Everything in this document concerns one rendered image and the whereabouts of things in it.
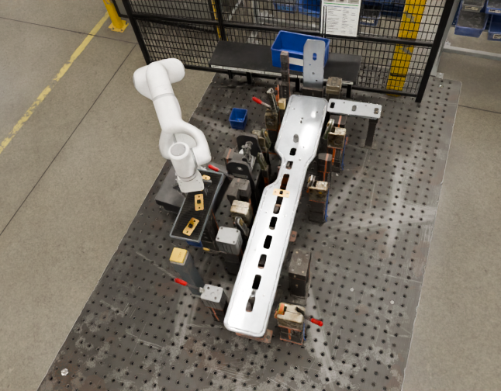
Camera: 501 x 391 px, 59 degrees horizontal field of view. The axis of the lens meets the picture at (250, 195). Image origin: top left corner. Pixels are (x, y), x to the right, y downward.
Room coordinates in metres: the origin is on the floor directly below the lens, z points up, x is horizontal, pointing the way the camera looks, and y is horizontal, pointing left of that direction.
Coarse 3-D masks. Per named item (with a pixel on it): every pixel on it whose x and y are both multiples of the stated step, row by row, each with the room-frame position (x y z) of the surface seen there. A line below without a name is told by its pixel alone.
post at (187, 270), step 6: (186, 258) 0.83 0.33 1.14; (174, 264) 0.81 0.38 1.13; (180, 264) 0.81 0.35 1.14; (186, 264) 0.81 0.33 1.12; (192, 264) 0.84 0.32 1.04; (180, 270) 0.81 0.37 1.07; (186, 270) 0.80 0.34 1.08; (192, 270) 0.83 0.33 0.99; (186, 276) 0.81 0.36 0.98; (192, 276) 0.81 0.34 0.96; (198, 276) 0.84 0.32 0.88; (192, 282) 0.81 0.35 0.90; (198, 282) 0.82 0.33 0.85; (192, 294) 0.82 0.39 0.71; (198, 294) 0.81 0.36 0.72
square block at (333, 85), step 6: (330, 78) 1.79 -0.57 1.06; (336, 78) 1.78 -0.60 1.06; (330, 84) 1.75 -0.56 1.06; (336, 84) 1.74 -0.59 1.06; (330, 90) 1.73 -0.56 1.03; (336, 90) 1.72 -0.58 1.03; (330, 96) 1.73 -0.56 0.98; (336, 96) 1.72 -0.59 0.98; (330, 114) 1.75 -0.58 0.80; (336, 114) 1.72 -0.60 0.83; (324, 120) 1.74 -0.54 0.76; (324, 126) 1.74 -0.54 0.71
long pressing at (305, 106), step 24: (288, 120) 1.60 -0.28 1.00; (312, 120) 1.57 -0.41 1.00; (288, 144) 1.43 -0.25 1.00; (312, 144) 1.40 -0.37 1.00; (264, 192) 1.16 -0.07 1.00; (264, 216) 1.03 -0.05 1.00; (288, 216) 1.01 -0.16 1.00; (264, 240) 0.91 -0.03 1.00; (288, 240) 0.88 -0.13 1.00; (240, 264) 0.81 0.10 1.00; (240, 288) 0.70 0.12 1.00; (264, 288) 0.68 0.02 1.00; (240, 312) 0.59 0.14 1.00; (264, 312) 0.57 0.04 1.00
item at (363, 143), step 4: (376, 112) 1.54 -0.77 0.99; (372, 120) 1.53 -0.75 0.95; (376, 120) 1.52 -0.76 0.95; (368, 124) 1.54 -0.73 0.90; (372, 124) 1.53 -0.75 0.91; (376, 124) 1.52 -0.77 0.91; (368, 128) 1.54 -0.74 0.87; (372, 128) 1.53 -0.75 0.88; (368, 132) 1.53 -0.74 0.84; (372, 132) 1.52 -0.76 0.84; (368, 136) 1.53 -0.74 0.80; (372, 136) 1.52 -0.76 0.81; (360, 140) 1.58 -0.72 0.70; (364, 140) 1.58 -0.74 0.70; (368, 140) 1.53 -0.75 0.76; (372, 140) 1.52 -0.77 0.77; (360, 144) 1.55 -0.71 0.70; (364, 144) 1.55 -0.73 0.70; (368, 144) 1.53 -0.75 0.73; (372, 144) 1.53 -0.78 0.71; (376, 144) 1.53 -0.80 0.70; (368, 148) 1.52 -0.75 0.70; (372, 148) 1.51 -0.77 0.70; (376, 148) 1.50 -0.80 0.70
